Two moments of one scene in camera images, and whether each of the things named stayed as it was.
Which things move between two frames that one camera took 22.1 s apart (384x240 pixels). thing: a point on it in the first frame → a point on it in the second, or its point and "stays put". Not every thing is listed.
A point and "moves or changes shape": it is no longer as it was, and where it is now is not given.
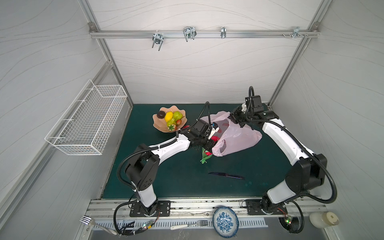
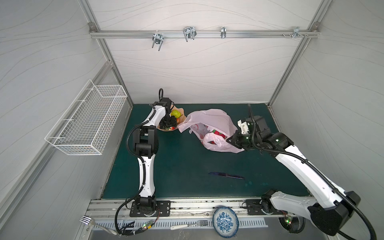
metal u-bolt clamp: (157, 38) stays put
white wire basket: (85, 127) stays put
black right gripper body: (237, 117) → (237, 140)
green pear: (177, 115) stays put
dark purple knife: (227, 175) stays put
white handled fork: (200, 223) stays put
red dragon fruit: (205, 154) → (217, 133)
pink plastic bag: (232, 137) moves or changes shape
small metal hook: (223, 32) stays put
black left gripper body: (205, 142) → (168, 121)
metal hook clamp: (189, 32) stays put
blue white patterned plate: (225, 222) stays put
